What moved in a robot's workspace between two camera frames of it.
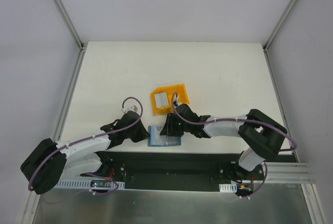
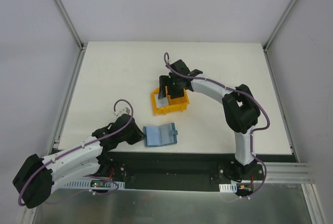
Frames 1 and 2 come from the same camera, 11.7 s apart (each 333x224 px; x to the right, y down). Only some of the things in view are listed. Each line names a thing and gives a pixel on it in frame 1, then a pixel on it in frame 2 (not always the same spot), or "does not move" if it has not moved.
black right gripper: (169, 126) → (171, 84)
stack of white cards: (161, 99) does not move
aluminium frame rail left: (63, 11) does not move
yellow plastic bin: (183, 98) does not move
